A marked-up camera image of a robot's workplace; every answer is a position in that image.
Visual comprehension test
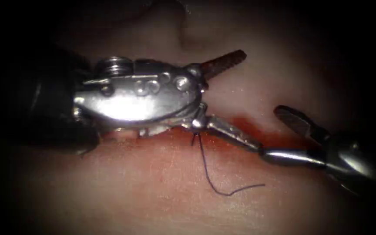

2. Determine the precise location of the blue stitching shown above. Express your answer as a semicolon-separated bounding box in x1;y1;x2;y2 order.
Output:
190;131;203;148

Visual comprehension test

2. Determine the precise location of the right arm needle driver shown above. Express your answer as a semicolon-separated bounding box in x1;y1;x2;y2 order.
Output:
318;130;376;194

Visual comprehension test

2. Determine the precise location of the right arm needle driver jaw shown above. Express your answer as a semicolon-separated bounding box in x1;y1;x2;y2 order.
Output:
261;147;328;169
273;104;332;144

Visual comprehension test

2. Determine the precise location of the left arm needle driver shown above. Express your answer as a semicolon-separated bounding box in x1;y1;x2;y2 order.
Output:
73;55;209;138

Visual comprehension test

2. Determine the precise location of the left arm needle driver jaw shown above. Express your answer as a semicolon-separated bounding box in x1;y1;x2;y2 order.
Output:
193;114;264;153
201;49;248;81

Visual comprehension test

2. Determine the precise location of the blue thread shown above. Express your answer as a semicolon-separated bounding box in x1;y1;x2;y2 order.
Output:
195;133;266;197

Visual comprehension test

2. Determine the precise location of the tissue pad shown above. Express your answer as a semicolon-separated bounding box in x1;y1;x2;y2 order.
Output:
0;0;376;235

